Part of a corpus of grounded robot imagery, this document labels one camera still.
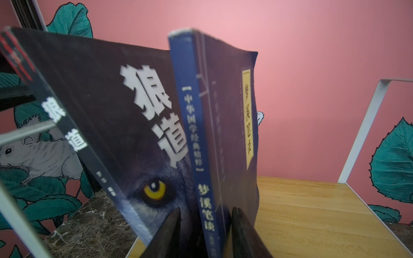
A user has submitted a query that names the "purple book yellow label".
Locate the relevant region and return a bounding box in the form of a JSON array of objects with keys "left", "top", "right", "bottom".
[{"left": 168, "top": 29, "right": 259, "bottom": 258}]

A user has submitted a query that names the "black wolf cover book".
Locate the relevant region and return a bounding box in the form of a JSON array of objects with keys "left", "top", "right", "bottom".
[{"left": 1, "top": 28, "right": 202, "bottom": 249}]

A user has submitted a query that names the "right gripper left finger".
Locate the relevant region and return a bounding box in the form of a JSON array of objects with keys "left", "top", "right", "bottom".
[{"left": 140, "top": 208, "right": 181, "bottom": 258}]

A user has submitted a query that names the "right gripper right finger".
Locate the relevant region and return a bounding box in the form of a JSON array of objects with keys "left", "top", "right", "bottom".
[{"left": 231, "top": 207, "right": 273, "bottom": 258}]

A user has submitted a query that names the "white wooden two-tier shelf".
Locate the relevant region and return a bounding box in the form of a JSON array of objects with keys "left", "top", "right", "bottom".
[{"left": 0, "top": 78, "right": 413, "bottom": 258}]

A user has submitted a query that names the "left black frame post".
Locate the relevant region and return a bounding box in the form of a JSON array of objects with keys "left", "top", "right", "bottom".
[{"left": 10, "top": 0, "right": 48, "bottom": 32}]

